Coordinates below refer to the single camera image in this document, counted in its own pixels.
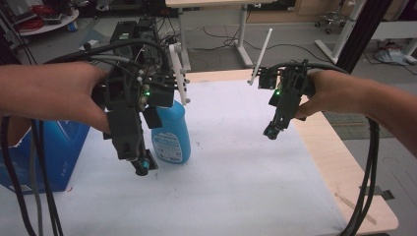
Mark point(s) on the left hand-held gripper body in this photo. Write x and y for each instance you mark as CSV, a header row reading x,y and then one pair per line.
x,y
124,98

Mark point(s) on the round white table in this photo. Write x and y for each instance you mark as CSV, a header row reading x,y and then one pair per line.
x,y
52,25

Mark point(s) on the blue cardboard box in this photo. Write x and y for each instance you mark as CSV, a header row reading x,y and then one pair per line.
x,y
65,147

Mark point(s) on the blue cloth heap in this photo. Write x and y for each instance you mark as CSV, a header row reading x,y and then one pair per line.
x,y
391,55

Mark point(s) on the office chair base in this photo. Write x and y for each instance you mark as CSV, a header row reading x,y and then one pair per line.
x,y
331,19

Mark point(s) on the person's right hand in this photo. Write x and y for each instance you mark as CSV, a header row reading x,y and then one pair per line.
x,y
331,91

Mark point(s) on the white stand leg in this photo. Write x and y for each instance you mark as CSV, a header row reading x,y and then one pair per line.
x,y
344,32

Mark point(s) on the white table mat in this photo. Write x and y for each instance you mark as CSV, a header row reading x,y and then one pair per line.
x,y
246,180

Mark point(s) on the black post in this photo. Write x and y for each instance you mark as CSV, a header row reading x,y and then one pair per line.
x,y
364,36

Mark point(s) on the white-legged wooden desk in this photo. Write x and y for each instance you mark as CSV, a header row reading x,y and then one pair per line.
x,y
241,32

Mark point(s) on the person's left hand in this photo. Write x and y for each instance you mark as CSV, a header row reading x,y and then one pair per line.
x,y
75,91

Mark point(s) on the grey tape strip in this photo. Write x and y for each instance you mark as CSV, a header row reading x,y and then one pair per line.
x,y
383,193

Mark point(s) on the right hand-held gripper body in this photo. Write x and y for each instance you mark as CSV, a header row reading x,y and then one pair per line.
x,y
288,88

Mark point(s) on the black computer tower green label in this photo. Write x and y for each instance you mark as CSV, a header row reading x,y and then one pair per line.
x,y
123,31

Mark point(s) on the small blue container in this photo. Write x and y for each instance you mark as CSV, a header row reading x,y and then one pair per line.
x,y
72,26

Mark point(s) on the blue plastic bottle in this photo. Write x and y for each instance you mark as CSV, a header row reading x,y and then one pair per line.
x,y
172,131

